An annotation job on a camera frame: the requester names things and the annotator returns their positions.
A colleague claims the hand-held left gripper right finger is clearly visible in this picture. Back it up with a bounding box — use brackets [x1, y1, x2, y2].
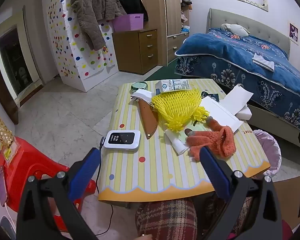
[199, 145, 283, 240]

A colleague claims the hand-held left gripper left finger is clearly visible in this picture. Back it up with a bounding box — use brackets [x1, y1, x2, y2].
[16, 147, 102, 240]

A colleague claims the orange knit glove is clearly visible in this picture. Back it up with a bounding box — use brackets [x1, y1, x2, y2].
[186, 116, 237, 162]

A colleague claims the bin with pink bag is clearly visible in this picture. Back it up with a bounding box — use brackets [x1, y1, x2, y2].
[252, 129, 282, 177]

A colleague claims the white envelope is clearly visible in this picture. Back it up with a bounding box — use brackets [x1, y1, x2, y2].
[200, 95, 244, 133]

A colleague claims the dark small packet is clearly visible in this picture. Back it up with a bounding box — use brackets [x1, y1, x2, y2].
[201, 91, 220, 103]

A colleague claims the white paper sheet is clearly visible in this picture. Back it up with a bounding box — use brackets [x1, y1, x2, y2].
[219, 84, 254, 113]

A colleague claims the yellow foam fruit net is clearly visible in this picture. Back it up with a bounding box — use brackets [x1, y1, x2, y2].
[151, 89, 210, 132]

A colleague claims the brown leather sheath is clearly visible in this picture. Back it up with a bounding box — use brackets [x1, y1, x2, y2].
[136, 100, 158, 140]

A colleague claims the white milk carton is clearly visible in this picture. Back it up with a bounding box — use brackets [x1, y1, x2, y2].
[154, 79, 192, 96]

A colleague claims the person's right leg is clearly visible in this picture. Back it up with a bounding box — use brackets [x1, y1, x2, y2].
[202, 195, 254, 240]

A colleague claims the person's leg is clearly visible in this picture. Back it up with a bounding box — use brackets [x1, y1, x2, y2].
[135, 197, 198, 240]
[202, 195, 254, 240]

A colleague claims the white portable router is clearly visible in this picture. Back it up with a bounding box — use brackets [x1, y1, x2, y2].
[104, 130, 141, 151]

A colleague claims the brown cardboard box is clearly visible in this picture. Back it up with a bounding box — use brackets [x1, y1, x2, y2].
[272, 175, 300, 230]

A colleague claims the red plastic stool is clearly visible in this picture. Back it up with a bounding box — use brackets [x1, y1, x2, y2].
[0, 137, 97, 234]

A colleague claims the yellow striped table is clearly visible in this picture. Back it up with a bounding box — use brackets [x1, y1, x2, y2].
[98, 78, 271, 202]

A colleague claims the person's left leg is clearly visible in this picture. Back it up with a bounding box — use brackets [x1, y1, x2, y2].
[135, 197, 198, 240]

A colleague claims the clear plastic sign holder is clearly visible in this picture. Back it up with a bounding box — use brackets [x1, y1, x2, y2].
[4, 140, 25, 162]

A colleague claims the white folded cloth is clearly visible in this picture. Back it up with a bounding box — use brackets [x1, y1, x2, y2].
[252, 53, 275, 72]

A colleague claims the purple smartphone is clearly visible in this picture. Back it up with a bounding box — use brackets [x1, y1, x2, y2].
[0, 166, 8, 207]

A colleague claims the woven bamboo basket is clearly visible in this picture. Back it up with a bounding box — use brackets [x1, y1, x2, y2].
[0, 112, 15, 147]

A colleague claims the green round tin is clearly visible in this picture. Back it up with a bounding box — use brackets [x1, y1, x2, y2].
[131, 81, 149, 92]

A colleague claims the green floor mat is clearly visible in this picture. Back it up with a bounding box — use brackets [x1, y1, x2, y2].
[147, 65, 183, 82]

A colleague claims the white dotted cabinet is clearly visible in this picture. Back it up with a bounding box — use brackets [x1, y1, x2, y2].
[41, 0, 119, 93]

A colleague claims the blue patterned blanket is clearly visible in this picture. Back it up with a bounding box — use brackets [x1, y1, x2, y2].
[174, 27, 300, 133]

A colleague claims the dark brown wooden door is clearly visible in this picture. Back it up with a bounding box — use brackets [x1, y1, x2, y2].
[0, 30, 19, 125]

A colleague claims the grey upholstered bed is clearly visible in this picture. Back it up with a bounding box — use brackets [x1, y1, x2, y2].
[209, 8, 300, 145]

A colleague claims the white pillow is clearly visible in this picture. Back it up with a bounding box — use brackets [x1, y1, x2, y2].
[220, 23, 251, 37]

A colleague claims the wooden drawer cabinet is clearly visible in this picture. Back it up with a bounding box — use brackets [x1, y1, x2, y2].
[112, 28, 158, 75]

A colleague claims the purple plastic basket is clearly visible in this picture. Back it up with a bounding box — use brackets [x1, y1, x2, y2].
[112, 13, 145, 32]

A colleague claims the brown quilted jacket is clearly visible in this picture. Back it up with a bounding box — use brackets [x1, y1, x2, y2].
[69, 0, 127, 51]

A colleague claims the wooden wardrobe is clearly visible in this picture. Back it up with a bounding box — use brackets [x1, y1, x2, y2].
[137, 0, 192, 67]

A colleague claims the black charging cable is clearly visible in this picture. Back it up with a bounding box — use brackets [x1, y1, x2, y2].
[94, 137, 113, 236]

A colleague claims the white charging cable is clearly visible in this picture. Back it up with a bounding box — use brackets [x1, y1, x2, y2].
[4, 202, 17, 233]

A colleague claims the small wall picture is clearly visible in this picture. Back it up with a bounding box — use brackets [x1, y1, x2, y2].
[289, 22, 299, 45]

